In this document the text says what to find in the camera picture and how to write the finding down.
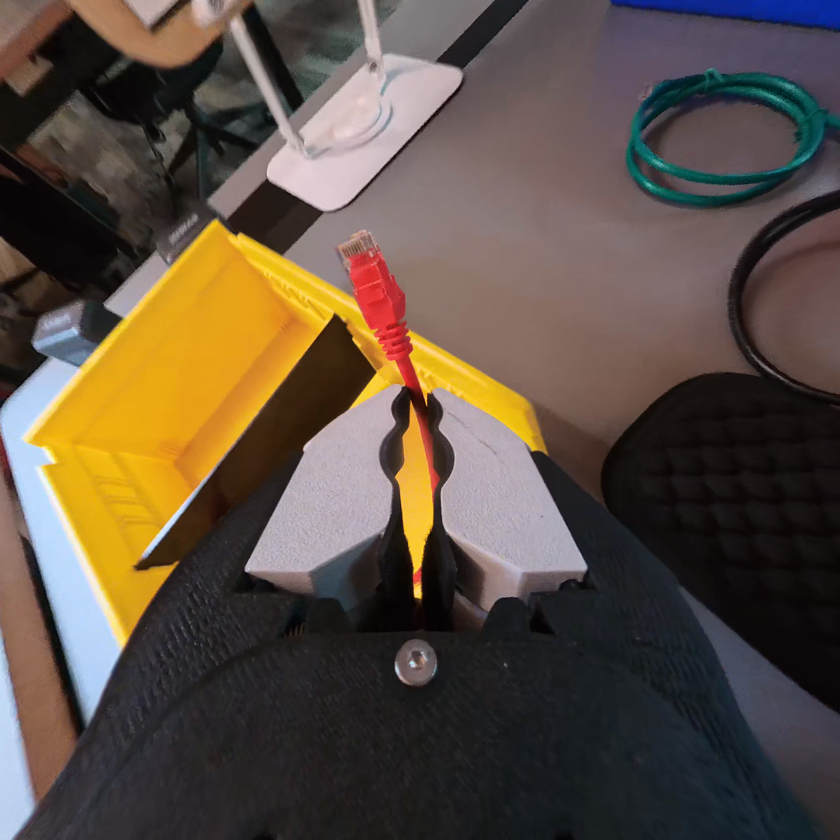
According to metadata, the blue plastic bin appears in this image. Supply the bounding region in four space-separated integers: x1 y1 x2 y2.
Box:
610 0 840 30

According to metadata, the dark grey box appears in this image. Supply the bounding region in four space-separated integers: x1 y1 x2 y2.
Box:
157 210 219 265

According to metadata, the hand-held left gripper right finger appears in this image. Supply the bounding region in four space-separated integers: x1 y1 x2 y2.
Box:
427 388 589 601

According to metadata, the red ethernet cable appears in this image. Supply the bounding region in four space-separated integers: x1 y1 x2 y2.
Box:
336 230 443 585

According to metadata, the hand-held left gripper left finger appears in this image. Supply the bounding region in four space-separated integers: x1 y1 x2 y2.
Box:
246 384 409 599

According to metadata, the white document stand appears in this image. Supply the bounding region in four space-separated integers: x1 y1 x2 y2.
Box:
190 0 463 212

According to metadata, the black office chair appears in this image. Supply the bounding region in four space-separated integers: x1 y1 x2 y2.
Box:
85 39 263 198

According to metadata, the black ethernet cable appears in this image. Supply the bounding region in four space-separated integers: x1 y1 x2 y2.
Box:
727 190 840 406

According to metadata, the black bin divider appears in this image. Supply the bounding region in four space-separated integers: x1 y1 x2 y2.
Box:
134 314 378 571

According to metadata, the grey desk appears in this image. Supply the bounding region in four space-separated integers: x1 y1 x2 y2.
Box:
105 0 840 840

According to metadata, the green ethernet cable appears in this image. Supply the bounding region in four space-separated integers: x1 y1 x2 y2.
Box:
625 69 840 209

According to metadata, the black padded wrist rest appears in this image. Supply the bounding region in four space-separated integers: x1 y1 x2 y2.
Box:
600 373 840 713

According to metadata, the yellow plastic bin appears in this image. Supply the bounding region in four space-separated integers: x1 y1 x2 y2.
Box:
23 220 547 647

